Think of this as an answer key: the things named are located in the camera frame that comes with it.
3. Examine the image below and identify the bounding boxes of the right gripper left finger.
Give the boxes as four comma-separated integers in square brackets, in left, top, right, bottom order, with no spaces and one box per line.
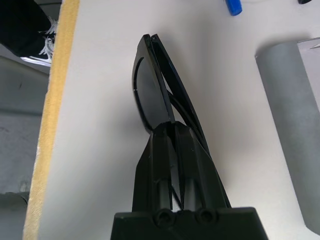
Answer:
[132,122,185,212]

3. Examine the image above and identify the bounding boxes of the black and white sneaker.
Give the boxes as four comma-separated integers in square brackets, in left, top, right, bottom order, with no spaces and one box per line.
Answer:
[0,0,55,58]

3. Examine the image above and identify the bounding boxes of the black sunglasses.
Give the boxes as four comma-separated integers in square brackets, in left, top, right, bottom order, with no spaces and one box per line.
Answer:
[131,33,208,151]

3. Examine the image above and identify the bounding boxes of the grey open glasses case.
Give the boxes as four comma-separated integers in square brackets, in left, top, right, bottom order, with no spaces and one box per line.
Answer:
[254,37,320,236]

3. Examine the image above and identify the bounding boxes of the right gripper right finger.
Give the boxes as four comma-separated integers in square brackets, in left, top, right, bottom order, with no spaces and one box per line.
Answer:
[174,123,232,210]

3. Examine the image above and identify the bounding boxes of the blue-capped whiteboard marker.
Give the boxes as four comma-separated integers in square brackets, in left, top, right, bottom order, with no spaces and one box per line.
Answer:
[223,0,243,17]

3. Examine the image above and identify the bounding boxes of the black white-laced sneaker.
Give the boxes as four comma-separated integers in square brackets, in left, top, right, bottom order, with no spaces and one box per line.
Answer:
[21,16,60,67]

